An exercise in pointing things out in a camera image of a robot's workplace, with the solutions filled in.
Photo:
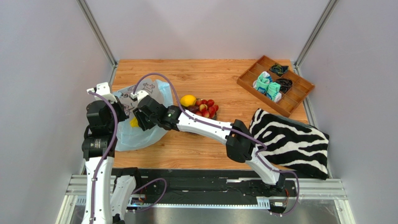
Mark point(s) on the teal white sock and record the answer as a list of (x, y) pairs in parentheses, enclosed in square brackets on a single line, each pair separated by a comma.
[(262, 83), (273, 92)]

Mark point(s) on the black rolled sock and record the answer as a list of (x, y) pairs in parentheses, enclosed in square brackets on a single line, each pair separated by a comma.
[(285, 84)]

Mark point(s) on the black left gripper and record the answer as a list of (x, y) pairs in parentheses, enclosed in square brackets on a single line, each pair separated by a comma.
[(118, 105)]

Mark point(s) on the teal white sock left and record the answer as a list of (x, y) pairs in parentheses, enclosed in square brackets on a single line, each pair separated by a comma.
[(262, 83)]

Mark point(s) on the red strawberry bunch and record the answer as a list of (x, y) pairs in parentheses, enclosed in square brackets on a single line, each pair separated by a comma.
[(206, 107)]

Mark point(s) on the teal white sock right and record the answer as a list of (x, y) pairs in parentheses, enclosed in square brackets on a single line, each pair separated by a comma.
[(273, 92)]

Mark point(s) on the black fruit plate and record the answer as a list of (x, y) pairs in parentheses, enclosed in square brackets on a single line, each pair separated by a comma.
[(195, 108)]

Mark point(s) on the yellow lemon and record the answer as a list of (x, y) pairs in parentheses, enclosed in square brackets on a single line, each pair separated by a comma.
[(188, 100)]

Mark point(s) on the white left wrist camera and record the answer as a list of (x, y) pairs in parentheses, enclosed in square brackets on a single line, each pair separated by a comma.
[(104, 90)]

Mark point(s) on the left corner aluminium post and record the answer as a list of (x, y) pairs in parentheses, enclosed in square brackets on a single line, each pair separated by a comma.
[(97, 32)]

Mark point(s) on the light blue printed plastic bag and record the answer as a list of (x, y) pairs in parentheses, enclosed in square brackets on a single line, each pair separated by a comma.
[(133, 138)]

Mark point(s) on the dark patterned rolled sock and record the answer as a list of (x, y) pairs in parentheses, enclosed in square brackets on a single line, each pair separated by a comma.
[(279, 70)]

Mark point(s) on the corner aluminium post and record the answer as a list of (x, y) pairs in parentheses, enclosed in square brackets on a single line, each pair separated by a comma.
[(97, 32), (328, 10)]

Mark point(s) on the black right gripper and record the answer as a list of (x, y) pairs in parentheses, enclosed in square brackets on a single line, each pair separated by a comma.
[(142, 117)]

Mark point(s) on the brown wooden divider tray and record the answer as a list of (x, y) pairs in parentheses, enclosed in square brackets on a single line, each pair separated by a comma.
[(289, 101)]

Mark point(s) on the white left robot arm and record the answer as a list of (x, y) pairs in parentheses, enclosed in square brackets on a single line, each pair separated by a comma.
[(107, 192)]

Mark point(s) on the aluminium frame rail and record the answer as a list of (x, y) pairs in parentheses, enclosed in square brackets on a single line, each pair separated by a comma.
[(316, 202)]

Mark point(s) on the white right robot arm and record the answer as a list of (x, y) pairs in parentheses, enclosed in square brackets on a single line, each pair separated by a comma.
[(240, 144)]

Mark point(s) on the zebra striped cloth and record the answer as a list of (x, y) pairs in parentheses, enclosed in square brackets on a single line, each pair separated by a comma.
[(291, 144)]

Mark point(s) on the right corner aluminium post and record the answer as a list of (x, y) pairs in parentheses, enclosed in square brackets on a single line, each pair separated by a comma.
[(328, 10)]

